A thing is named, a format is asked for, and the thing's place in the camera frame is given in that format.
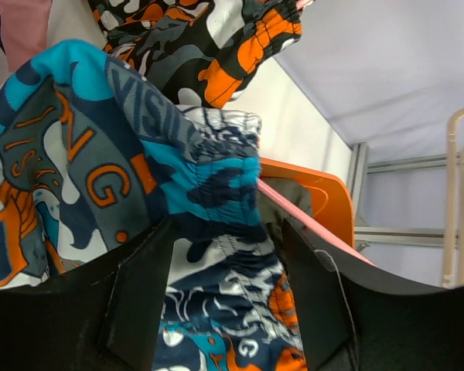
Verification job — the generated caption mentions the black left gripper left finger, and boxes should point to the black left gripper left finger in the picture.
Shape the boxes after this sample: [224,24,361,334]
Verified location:
[0,220,174,370]

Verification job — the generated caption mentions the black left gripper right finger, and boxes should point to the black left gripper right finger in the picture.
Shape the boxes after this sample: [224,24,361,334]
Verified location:
[282,220,464,371]

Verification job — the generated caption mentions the olive green shorts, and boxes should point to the olive green shorts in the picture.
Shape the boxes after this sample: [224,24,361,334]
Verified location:
[257,178,319,231]

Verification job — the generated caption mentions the blue orange patterned shorts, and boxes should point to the blue orange patterned shorts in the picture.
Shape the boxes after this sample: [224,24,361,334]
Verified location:
[0,40,306,370]

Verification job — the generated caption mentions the orange black camouflage shorts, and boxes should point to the orange black camouflage shorts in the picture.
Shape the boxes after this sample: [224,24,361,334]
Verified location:
[89,1,302,108]

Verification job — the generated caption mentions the pink shark print shorts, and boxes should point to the pink shark print shorts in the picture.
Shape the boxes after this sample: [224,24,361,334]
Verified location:
[0,0,52,86]

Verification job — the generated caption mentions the orange plastic basket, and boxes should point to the orange plastic basket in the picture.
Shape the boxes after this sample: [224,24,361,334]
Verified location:
[261,158,355,247]

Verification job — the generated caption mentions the aluminium frame rail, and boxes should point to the aluminium frame rail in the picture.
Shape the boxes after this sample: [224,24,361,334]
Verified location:
[347,142,447,251]

